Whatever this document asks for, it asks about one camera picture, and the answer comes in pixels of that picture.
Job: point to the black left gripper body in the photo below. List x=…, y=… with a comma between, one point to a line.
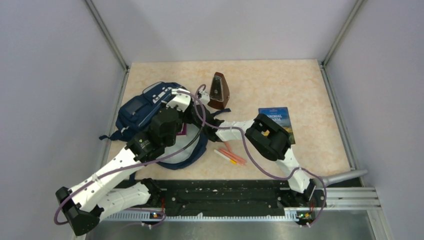
x=172, y=140

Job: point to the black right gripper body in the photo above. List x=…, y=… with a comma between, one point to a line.
x=189, y=117

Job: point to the purple colourful children's book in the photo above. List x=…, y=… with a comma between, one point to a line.
x=183, y=130

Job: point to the navy blue student backpack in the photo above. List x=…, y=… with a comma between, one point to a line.
x=134, y=118

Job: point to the blue green landscape book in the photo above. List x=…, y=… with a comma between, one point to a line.
x=281, y=116

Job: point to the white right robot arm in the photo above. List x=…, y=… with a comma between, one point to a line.
x=266, y=136

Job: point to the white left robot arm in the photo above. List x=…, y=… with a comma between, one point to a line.
x=86, y=204

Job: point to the brown wooden metronome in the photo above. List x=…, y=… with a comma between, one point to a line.
x=219, y=93

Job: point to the pink pen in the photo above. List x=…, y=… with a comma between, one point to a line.
x=233, y=156
x=228, y=147

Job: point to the white yellow-tipped pen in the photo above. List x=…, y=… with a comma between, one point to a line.
x=224, y=156

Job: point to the grey metal tube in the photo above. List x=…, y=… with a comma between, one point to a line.
x=326, y=181

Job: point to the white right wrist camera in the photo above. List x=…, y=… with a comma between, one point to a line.
x=204, y=97

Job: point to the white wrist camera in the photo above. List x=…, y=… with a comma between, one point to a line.
x=204, y=97
x=180, y=99

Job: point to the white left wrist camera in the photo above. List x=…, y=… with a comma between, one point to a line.
x=180, y=99

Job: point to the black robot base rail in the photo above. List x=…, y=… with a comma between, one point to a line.
x=229, y=199

